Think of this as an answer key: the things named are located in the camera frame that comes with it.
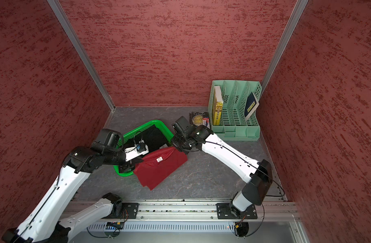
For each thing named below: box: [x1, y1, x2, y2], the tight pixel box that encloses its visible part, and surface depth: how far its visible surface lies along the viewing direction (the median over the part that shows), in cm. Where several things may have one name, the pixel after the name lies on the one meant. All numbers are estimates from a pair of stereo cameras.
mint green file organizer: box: [207, 79, 263, 141], surface depth 105 cm
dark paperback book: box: [189, 111, 211, 130], surface depth 116 cm
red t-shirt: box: [133, 146, 189, 191], surface depth 71 cm
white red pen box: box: [202, 116, 211, 130], surface depth 111 cm
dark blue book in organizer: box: [244, 91, 260, 120], surface depth 107 cm
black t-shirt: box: [123, 124, 170, 153], surface depth 100 cm
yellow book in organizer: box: [212, 85, 224, 126], surface depth 94 cm
